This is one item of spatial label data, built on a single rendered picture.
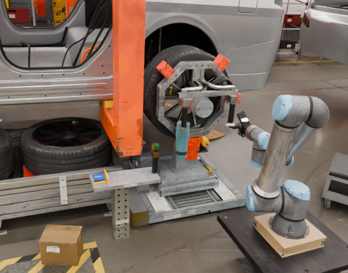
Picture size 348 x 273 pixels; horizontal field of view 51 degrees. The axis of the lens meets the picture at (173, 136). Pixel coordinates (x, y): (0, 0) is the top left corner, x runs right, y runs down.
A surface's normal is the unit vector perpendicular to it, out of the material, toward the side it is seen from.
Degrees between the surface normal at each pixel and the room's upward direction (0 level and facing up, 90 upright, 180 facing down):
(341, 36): 87
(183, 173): 0
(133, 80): 90
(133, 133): 90
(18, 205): 90
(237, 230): 0
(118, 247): 0
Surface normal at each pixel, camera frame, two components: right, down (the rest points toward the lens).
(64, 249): 0.00, 0.41
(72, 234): 0.06, -0.91
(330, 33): -0.92, 0.06
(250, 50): 0.36, 0.40
